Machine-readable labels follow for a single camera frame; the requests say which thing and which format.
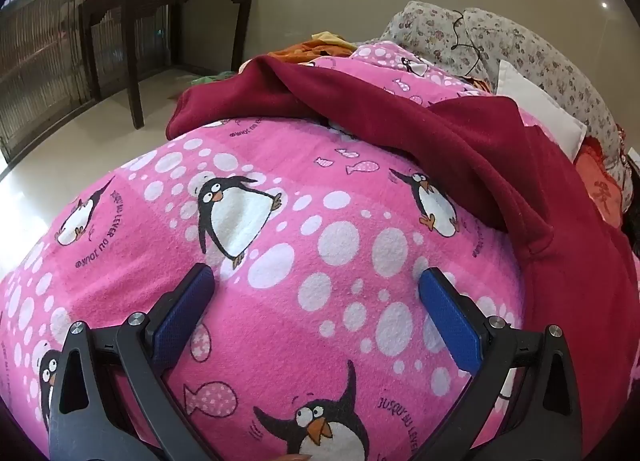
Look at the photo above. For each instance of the white pillow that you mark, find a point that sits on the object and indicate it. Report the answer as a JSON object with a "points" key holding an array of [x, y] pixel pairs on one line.
{"points": [[530, 96]]}

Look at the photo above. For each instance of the maroon fleece garment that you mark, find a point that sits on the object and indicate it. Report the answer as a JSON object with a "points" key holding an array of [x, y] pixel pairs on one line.
{"points": [[450, 141]]}

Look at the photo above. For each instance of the orange cloth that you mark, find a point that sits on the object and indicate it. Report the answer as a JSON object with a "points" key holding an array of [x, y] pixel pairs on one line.
{"points": [[305, 51]]}

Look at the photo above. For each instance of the red embroidered cushion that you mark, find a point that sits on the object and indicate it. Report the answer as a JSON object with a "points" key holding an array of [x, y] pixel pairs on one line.
{"points": [[597, 186]]}

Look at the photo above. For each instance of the green cloth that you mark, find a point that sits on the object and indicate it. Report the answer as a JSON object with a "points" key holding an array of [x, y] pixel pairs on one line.
{"points": [[215, 77]]}

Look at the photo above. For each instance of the yellow cloth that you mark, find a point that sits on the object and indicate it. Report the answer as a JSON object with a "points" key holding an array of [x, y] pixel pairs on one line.
{"points": [[332, 38]]}

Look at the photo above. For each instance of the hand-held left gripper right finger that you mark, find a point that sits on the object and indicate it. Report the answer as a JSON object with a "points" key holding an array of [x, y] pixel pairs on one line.
{"points": [[452, 326]]}

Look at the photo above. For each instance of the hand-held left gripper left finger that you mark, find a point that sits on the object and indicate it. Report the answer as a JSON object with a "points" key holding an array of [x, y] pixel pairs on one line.
{"points": [[182, 321]]}

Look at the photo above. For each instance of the pink penguin print blanket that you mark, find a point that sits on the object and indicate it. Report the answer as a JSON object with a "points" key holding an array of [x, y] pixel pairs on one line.
{"points": [[325, 221]]}

